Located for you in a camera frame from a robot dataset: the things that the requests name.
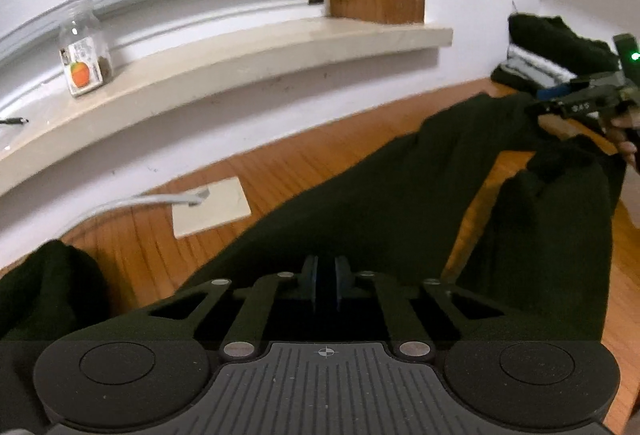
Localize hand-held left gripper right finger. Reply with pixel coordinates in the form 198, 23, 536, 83
329, 255, 507, 362

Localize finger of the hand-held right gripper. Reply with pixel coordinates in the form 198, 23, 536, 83
535, 82, 584, 101
524, 95, 574, 117

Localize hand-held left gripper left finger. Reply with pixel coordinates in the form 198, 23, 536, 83
142, 255, 321, 362

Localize black pants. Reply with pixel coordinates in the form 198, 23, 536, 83
0, 92, 628, 366

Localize person's right hand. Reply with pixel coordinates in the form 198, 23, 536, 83
601, 114, 640, 172

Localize light grey printed garment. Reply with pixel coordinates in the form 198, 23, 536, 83
504, 46, 576, 82

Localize black folded garment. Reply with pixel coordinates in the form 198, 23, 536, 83
509, 12, 621, 73
491, 65, 541, 92

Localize small glass jar orange label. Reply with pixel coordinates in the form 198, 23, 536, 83
57, 0, 113, 99

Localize beige cable cover plate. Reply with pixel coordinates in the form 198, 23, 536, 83
171, 176, 252, 240

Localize white cable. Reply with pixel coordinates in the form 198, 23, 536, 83
65, 188, 211, 238

